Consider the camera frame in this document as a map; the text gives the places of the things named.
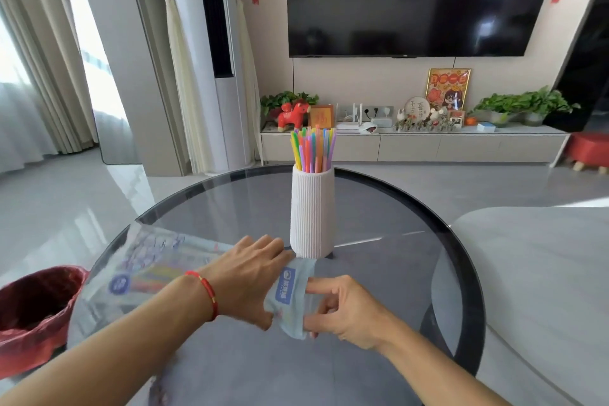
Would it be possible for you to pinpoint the person's right forearm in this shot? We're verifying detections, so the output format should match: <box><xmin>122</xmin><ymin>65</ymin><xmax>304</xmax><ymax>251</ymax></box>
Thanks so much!
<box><xmin>381</xmin><ymin>322</ymin><xmax>515</xmax><ymax>406</ymax></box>

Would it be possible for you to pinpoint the bundle of colourful straws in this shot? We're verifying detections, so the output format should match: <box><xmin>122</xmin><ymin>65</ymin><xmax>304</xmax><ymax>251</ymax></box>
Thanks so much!
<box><xmin>290</xmin><ymin>125</ymin><xmax>337</xmax><ymax>174</ymax></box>

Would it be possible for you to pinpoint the beige window curtain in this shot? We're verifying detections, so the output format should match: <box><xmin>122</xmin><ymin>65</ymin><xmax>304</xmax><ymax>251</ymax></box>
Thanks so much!
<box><xmin>0</xmin><ymin>0</ymin><xmax>103</xmax><ymax>174</ymax></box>

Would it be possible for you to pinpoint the orange framed picture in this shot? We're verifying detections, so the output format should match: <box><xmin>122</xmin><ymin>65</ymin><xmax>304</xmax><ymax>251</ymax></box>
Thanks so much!
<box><xmin>309</xmin><ymin>104</ymin><xmax>336</xmax><ymax>129</ymax></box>

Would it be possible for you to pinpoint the gold framed picture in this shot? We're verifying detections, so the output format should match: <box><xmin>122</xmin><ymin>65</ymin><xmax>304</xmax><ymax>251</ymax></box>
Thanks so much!
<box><xmin>425</xmin><ymin>68</ymin><xmax>472</xmax><ymax>112</ymax></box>

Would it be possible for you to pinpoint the red lined trash bin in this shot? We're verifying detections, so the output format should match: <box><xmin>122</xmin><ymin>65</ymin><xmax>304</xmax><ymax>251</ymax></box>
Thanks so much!
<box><xmin>0</xmin><ymin>265</ymin><xmax>91</xmax><ymax>379</ymax></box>

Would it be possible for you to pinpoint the person's right hand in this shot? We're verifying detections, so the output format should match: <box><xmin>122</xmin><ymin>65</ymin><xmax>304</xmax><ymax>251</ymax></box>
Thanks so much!
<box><xmin>304</xmin><ymin>274</ymin><xmax>406</xmax><ymax>355</ymax></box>

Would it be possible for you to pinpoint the white router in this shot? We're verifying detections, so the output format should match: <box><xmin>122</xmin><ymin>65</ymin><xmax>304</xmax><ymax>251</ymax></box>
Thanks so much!
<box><xmin>335</xmin><ymin>103</ymin><xmax>363</xmax><ymax>131</ymax></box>

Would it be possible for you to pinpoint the red string bracelet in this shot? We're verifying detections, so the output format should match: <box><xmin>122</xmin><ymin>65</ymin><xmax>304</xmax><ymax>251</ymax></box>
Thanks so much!
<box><xmin>185</xmin><ymin>270</ymin><xmax>220</xmax><ymax>324</ymax></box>

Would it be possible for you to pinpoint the green leafy plant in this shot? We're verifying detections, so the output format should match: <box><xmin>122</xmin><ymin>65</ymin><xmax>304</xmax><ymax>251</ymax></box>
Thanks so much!
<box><xmin>260</xmin><ymin>90</ymin><xmax>320</xmax><ymax>119</ymax></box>

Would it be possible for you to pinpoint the white ribbed vase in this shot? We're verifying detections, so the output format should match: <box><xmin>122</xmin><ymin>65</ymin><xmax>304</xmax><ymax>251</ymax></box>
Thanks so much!
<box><xmin>289</xmin><ymin>164</ymin><xmax>336</xmax><ymax>260</ymax></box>

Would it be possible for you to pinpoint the red round stool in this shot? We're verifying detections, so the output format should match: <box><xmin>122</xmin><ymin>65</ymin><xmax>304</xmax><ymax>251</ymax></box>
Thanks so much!
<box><xmin>566</xmin><ymin>132</ymin><xmax>609</xmax><ymax>173</ymax></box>

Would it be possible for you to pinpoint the group of small figurines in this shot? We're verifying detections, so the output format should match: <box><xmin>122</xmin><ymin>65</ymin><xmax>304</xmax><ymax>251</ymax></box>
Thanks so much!
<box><xmin>394</xmin><ymin>108</ymin><xmax>458</xmax><ymax>133</ymax></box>

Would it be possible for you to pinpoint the person's left forearm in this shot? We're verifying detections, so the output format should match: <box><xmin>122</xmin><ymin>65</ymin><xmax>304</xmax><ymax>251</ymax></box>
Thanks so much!
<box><xmin>0</xmin><ymin>272</ymin><xmax>222</xmax><ymax>406</ymax></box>

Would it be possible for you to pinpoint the round white plaque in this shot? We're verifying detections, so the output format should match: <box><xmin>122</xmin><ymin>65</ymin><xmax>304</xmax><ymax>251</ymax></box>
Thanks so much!
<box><xmin>404</xmin><ymin>96</ymin><xmax>432</xmax><ymax>122</ymax></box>

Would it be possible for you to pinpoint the white standing air conditioner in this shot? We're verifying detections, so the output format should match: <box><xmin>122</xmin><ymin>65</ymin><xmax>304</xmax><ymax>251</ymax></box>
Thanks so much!
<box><xmin>173</xmin><ymin>0</ymin><xmax>261</xmax><ymax>174</ymax></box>

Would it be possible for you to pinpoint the beige television cabinet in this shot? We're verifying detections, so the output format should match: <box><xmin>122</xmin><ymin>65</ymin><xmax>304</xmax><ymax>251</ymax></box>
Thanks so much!
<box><xmin>260</xmin><ymin>123</ymin><xmax>571</xmax><ymax>165</ymax></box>

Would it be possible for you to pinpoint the green plant in white pot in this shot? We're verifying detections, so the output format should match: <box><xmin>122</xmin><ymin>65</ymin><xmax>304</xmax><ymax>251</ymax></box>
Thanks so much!
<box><xmin>473</xmin><ymin>93</ymin><xmax>524</xmax><ymax>128</ymax></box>

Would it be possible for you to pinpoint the red horse toy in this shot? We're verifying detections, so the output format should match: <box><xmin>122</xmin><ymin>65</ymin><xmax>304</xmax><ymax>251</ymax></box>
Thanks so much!
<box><xmin>277</xmin><ymin>100</ymin><xmax>311</xmax><ymax>132</ymax></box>

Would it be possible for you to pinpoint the cream tied curtain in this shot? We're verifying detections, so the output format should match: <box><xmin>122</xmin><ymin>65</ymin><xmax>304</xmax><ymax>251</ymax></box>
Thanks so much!
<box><xmin>151</xmin><ymin>0</ymin><xmax>211</xmax><ymax>176</ymax></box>

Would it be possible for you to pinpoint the small clear plastic bag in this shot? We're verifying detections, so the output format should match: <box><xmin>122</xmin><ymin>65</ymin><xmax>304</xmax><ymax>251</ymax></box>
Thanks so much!
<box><xmin>263</xmin><ymin>256</ymin><xmax>318</xmax><ymax>342</ymax></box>

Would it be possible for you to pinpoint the clear plastic straw package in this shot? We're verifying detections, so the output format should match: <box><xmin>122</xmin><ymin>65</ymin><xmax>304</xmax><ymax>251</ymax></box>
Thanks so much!
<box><xmin>71</xmin><ymin>224</ymin><xmax>235</xmax><ymax>350</ymax></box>

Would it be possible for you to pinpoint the green plant in grey pot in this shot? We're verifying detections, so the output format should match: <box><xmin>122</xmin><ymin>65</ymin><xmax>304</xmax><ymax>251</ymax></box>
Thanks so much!
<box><xmin>521</xmin><ymin>85</ymin><xmax>581</xmax><ymax>128</ymax></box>

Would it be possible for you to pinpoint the person's left hand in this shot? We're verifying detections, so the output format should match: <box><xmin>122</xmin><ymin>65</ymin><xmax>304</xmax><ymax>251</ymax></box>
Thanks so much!
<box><xmin>197</xmin><ymin>234</ymin><xmax>296</xmax><ymax>331</ymax></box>

